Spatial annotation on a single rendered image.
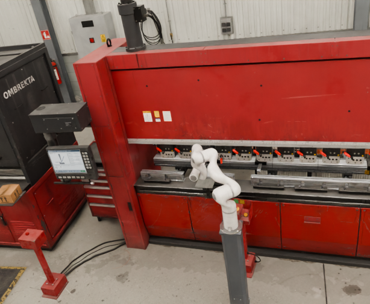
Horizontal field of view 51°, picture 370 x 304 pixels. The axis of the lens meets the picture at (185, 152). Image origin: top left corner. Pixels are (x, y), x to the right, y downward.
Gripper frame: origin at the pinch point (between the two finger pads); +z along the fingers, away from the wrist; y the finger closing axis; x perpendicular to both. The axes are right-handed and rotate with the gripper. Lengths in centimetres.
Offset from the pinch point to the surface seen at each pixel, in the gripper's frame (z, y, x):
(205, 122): 3.9, 8.2, 41.2
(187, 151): 3.8, -15.7, 7.6
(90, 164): -50, -95, 23
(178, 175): 5.4, -30.5, -23.2
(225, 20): 405, -58, 49
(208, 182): -11.5, 7.9, -18.5
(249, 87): 4, 53, 75
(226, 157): 3.5, 25.2, 2.1
